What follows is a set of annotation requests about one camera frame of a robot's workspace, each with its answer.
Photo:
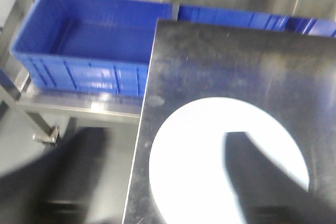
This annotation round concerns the blue bin lower right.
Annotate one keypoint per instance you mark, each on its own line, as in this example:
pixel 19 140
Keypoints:
pixel 311 26

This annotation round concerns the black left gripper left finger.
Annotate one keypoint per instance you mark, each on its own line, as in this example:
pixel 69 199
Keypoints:
pixel 61 186

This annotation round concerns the blue bin near lower shelf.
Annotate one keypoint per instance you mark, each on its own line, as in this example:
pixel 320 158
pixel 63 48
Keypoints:
pixel 89 46

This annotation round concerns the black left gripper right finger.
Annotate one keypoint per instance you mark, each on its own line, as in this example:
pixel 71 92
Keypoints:
pixel 265 193

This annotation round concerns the light blue plate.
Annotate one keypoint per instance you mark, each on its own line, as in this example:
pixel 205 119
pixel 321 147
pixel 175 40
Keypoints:
pixel 187 175

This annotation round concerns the blue bin lower middle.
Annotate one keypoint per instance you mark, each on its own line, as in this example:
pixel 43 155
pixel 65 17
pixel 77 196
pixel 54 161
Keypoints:
pixel 230 17

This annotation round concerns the steel rack frame post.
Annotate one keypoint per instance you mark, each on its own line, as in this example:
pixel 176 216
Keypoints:
pixel 10 94

